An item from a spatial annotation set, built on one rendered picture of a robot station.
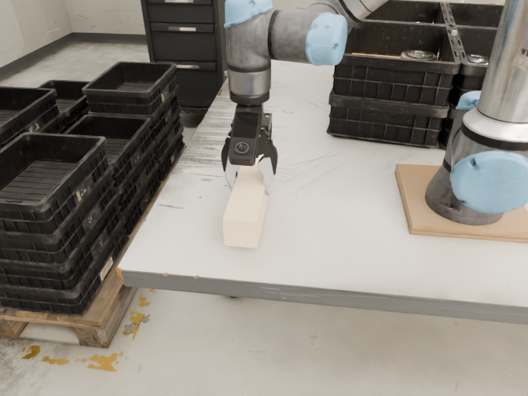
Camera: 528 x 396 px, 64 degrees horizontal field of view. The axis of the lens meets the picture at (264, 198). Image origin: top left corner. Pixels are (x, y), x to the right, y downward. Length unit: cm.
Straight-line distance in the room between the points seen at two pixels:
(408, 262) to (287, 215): 26
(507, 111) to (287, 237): 42
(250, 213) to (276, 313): 89
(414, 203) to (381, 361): 74
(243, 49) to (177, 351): 109
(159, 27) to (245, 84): 198
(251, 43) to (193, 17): 193
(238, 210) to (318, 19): 34
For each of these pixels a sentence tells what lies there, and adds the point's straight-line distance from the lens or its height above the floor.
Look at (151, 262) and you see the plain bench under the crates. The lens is 79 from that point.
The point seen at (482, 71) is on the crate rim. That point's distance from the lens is 112.
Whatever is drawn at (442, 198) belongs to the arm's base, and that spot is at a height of 76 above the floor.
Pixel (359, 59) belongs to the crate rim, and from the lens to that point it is 110.
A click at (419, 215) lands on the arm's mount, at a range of 88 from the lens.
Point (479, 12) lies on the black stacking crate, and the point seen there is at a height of 90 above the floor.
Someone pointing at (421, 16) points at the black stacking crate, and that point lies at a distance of 187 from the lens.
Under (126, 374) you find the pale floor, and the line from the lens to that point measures 152.
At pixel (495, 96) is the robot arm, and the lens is 67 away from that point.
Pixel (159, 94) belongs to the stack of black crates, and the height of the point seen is 53.
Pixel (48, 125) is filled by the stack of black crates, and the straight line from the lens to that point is 197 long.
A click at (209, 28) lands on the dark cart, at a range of 259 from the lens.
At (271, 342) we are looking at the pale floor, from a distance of 152.
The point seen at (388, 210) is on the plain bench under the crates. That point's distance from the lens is 93.
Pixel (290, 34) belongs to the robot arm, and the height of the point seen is 107.
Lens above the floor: 123
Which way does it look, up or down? 35 degrees down
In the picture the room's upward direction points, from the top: straight up
